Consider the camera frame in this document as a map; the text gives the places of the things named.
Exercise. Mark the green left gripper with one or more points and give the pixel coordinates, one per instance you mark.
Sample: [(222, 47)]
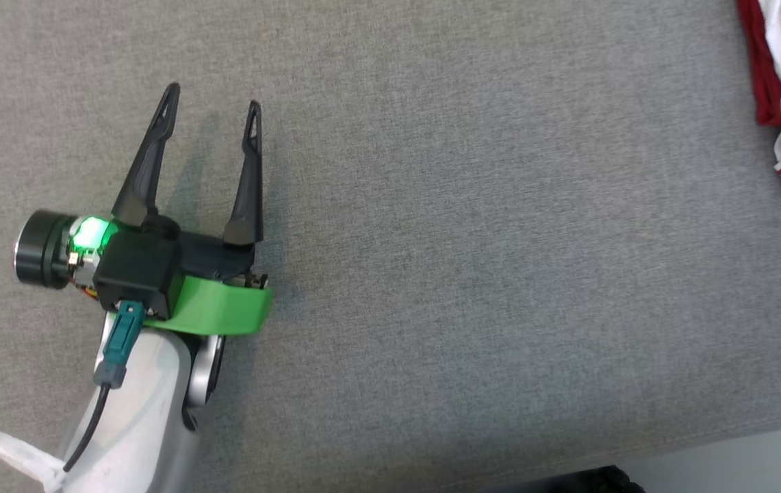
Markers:
[(226, 308)]

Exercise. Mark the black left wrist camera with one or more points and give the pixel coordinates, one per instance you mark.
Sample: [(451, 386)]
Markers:
[(137, 270)]

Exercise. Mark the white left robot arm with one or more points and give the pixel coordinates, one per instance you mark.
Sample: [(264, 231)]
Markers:
[(150, 411)]

